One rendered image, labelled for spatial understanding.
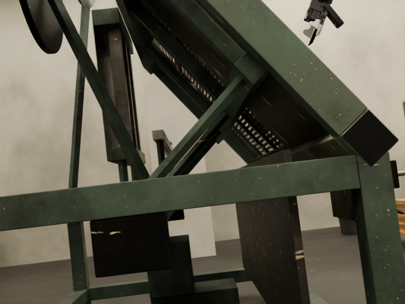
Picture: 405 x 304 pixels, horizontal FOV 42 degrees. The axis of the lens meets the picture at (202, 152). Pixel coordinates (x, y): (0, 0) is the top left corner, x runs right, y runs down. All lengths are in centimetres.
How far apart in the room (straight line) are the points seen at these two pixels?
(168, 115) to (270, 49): 437
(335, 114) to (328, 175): 16
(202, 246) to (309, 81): 442
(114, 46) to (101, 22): 15
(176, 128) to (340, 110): 438
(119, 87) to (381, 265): 196
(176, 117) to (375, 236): 446
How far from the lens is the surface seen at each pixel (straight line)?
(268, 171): 140
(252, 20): 146
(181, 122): 575
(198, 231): 573
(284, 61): 144
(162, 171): 149
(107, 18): 307
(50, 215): 144
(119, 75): 304
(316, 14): 238
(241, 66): 149
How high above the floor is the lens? 76
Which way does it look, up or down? 4 degrees up
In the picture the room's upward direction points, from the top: 7 degrees counter-clockwise
